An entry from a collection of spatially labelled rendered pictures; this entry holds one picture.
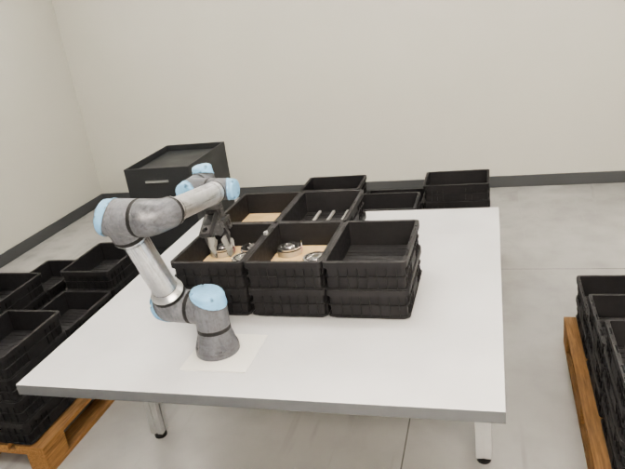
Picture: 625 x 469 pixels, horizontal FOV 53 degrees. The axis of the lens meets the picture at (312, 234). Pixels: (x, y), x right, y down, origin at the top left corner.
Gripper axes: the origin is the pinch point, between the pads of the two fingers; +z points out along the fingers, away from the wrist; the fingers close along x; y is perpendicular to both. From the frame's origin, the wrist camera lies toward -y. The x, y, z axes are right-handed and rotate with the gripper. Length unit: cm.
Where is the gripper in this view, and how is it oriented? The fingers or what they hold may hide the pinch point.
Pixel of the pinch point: (222, 255)
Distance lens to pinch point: 244.3
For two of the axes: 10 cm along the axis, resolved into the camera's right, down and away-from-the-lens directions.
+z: 2.0, 9.2, 3.4
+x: -9.5, 0.8, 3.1
